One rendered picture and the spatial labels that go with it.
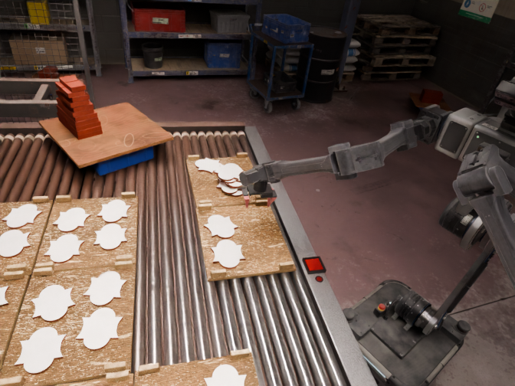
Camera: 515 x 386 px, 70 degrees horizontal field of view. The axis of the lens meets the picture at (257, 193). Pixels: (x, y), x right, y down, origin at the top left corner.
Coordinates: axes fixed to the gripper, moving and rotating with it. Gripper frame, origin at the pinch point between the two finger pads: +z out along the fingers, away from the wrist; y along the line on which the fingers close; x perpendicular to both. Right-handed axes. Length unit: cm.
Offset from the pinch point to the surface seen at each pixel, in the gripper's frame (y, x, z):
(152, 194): -44, 26, 11
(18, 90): -125, 138, 6
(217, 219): -17.0, 1.5, 7.8
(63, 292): -74, -29, 9
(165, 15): -22, 411, 15
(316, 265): 18.6, -28.6, 9.7
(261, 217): 3.3, 1.5, 8.9
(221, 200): -13.0, 16.0, 8.8
